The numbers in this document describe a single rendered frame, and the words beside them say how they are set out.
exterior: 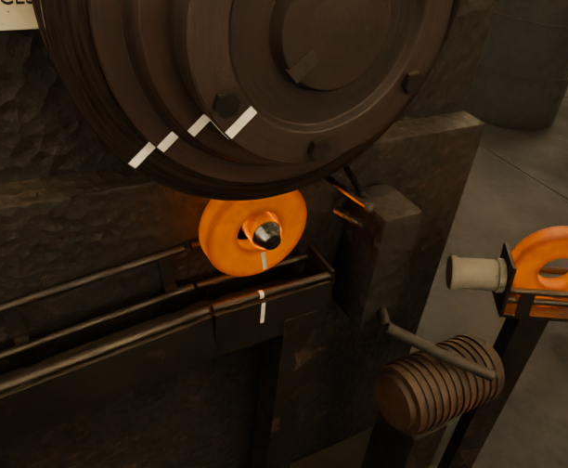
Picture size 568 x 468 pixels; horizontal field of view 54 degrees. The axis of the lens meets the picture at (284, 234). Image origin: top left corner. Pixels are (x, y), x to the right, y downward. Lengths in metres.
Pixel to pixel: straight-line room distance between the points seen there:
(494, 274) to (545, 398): 0.89
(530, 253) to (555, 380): 0.96
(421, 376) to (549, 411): 0.85
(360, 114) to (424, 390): 0.54
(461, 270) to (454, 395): 0.21
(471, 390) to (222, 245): 0.53
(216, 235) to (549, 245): 0.54
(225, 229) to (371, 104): 0.26
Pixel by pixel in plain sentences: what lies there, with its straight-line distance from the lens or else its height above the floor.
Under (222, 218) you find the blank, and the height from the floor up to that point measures 0.85.
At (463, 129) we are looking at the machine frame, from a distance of 1.02.
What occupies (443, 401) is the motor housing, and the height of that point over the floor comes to 0.51.
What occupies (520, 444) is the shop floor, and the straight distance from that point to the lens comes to 1.69.
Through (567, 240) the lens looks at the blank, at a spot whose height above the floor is 0.77.
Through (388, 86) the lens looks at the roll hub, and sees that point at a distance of 0.60.
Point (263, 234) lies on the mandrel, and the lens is 0.72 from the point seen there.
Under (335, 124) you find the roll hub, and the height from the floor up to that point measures 1.01.
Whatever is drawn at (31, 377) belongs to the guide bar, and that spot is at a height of 0.69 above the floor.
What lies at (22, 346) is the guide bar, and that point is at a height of 0.68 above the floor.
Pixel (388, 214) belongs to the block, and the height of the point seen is 0.80.
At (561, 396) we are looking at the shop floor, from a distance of 1.87.
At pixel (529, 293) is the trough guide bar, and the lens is 1.01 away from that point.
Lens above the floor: 1.25
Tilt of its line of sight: 36 degrees down
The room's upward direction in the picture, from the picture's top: 7 degrees clockwise
